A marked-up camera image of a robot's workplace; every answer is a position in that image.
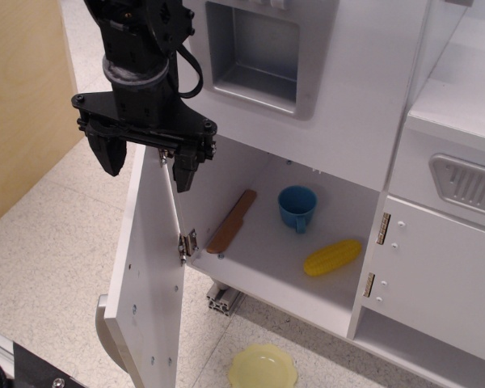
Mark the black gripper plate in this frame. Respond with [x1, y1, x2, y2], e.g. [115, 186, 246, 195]
[71, 92, 217, 193]

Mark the white low fridge door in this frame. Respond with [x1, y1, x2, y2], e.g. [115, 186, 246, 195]
[105, 145, 184, 387]

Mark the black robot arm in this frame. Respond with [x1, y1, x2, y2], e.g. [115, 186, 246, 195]
[71, 1, 217, 192]

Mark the silver fridge door hinge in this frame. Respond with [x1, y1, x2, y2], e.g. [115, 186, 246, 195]
[178, 230, 199, 265]

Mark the white toy kitchen fridge cabinet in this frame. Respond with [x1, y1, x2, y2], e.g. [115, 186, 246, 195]
[169, 1, 432, 336]

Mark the wooden toy knife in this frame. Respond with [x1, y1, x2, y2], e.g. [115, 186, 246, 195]
[206, 189, 257, 254]

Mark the plywood side panel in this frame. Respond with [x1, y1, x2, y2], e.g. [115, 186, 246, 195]
[0, 1, 82, 218]

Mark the blue plastic cup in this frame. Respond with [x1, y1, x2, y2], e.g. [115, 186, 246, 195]
[277, 185, 318, 234]

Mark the aluminium extrusion foot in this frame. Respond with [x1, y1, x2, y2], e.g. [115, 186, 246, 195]
[206, 283, 243, 317]

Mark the silver ice dispenser recess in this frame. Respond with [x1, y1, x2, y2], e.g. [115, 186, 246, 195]
[184, 1, 339, 120]

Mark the yellow toy corn cob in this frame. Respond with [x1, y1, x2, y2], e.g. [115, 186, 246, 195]
[303, 239, 362, 276]

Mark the pale yellow plastic plate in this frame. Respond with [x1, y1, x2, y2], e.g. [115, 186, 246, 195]
[228, 344, 298, 388]

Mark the upper brass door hinge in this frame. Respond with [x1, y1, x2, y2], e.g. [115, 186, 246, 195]
[376, 213, 391, 245]

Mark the brass door hinge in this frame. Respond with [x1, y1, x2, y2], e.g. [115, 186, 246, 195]
[363, 272, 375, 297]
[376, 213, 391, 245]

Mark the lower brass door hinge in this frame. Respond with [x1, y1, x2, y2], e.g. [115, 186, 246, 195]
[363, 272, 375, 297]

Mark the white oven cabinet door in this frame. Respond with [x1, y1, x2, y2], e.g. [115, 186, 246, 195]
[362, 197, 485, 360]

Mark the silver oven vent panel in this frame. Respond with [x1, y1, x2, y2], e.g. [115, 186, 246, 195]
[428, 154, 485, 214]

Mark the silver fridge door handle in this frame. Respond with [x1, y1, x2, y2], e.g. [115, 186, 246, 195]
[95, 294, 129, 373]

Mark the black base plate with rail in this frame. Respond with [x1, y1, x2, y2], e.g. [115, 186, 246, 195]
[0, 334, 85, 388]

